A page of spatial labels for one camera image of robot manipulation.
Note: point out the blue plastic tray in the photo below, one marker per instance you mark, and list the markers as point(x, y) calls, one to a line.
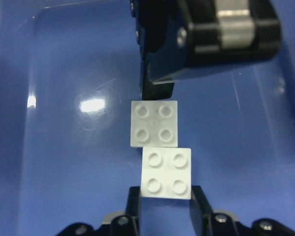
point(69, 70)

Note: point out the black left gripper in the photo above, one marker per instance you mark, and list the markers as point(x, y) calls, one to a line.
point(212, 36)

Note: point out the white block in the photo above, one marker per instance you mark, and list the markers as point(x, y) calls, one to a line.
point(166, 173)
point(154, 124)

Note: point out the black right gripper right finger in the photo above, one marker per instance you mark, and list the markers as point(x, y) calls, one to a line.
point(200, 210)

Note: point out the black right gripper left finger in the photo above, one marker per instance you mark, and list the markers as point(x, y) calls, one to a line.
point(133, 205)

